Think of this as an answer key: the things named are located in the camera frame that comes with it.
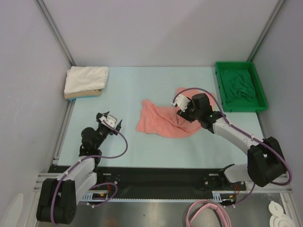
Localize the pink t shirt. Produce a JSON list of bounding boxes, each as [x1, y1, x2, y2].
[[136, 100, 202, 139]]

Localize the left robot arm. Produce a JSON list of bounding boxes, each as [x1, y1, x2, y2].
[[36, 112, 122, 225]]

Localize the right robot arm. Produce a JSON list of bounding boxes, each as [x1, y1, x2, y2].
[[172, 93, 287, 190]]

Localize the tan folded t shirt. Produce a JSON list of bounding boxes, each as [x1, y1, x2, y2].
[[64, 89, 102, 99]]

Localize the light blue folded t shirt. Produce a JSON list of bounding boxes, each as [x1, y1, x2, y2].
[[68, 96, 97, 101]]

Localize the white folded t shirt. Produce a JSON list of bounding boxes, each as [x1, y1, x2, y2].
[[64, 66, 109, 95]]

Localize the green t shirt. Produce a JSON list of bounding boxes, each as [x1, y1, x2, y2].
[[221, 70, 256, 103]]

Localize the green plastic tray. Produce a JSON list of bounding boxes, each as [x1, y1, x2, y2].
[[215, 61, 268, 113]]

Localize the white plastic discs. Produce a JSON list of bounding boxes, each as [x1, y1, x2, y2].
[[268, 201, 295, 227]]

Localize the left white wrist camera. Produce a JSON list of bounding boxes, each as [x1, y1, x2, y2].
[[101, 114, 117, 128]]

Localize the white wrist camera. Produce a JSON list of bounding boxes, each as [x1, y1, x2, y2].
[[171, 94, 191, 112], [101, 114, 117, 128]]

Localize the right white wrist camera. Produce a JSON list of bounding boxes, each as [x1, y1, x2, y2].
[[171, 94, 191, 112]]

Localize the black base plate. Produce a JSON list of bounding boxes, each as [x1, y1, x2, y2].
[[47, 166, 247, 200]]

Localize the white cable duct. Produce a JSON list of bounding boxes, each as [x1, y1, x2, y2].
[[79, 190, 109, 203]]

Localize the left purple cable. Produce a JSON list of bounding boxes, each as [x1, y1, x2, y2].
[[49, 119, 130, 224]]

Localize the pink cable loop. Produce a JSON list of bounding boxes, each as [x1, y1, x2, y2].
[[185, 200, 232, 227]]

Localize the aluminium frame rail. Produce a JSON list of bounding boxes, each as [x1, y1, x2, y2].
[[33, 173, 292, 193]]

